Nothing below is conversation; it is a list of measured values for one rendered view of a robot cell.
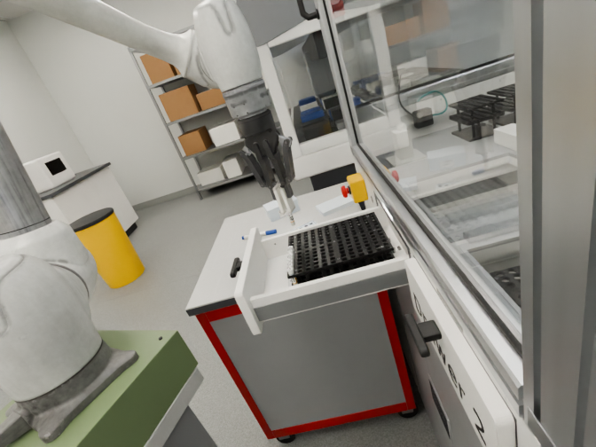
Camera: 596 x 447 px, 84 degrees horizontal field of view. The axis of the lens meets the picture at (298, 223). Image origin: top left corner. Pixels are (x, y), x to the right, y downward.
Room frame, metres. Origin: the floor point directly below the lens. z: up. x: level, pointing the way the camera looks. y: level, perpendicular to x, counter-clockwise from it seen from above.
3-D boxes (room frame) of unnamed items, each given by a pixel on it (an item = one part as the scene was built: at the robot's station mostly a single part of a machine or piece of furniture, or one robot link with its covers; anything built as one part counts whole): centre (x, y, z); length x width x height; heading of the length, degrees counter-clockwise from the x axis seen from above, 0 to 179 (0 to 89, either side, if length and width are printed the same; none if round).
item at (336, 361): (1.08, 0.06, 0.38); 0.62 x 0.58 x 0.76; 172
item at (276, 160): (0.74, 0.00, 1.09); 0.04 x 0.01 x 0.11; 152
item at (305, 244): (0.65, -0.06, 0.87); 0.22 x 0.18 x 0.06; 82
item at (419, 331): (0.33, -0.11, 0.91); 0.07 x 0.04 x 0.01; 172
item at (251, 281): (0.68, 0.13, 0.87); 0.29 x 0.02 x 0.11; 172
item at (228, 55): (0.76, 0.02, 1.34); 0.13 x 0.11 x 0.16; 16
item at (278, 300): (0.65, -0.07, 0.86); 0.40 x 0.26 x 0.06; 82
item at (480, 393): (0.32, -0.14, 0.87); 0.29 x 0.02 x 0.11; 172
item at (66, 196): (3.92, 2.41, 0.61); 1.15 x 0.72 x 1.22; 172
